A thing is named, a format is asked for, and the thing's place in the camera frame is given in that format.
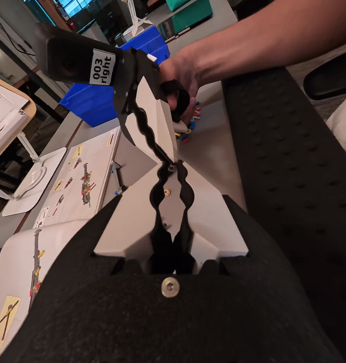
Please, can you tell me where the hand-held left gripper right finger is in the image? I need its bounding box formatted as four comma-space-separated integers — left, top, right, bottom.
172, 160, 249, 275

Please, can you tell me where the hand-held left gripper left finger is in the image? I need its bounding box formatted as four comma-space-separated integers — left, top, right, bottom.
93, 162, 174, 274

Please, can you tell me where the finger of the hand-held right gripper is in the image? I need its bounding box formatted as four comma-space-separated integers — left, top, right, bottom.
134, 77, 179, 165
124, 111, 173, 165

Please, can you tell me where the long grey lego beam assembly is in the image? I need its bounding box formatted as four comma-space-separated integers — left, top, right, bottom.
110, 160, 131, 195

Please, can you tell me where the pile of small lego pins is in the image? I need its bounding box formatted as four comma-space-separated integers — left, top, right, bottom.
174, 101, 202, 143

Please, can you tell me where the open lego instruction booklet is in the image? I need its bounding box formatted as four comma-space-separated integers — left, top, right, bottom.
0, 127, 121, 355

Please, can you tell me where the person's right hand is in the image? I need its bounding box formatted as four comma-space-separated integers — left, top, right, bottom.
159, 50, 202, 124

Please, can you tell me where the blue plastic bin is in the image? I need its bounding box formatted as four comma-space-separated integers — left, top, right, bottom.
59, 25, 171, 127

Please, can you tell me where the wooden board document stand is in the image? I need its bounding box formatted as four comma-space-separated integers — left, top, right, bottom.
0, 74, 67, 217
125, 0, 156, 37

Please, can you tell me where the printed instruction sheet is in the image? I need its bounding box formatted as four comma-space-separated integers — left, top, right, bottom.
0, 81, 30, 151

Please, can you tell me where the black foam pad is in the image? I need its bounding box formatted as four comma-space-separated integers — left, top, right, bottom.
221, 67, 346, 355

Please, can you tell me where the teal felt bag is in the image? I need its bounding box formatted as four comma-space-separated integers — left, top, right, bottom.
165, 0, 214, 29

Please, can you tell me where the person's white shirt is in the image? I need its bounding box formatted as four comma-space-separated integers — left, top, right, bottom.
325, 92, 346, 163

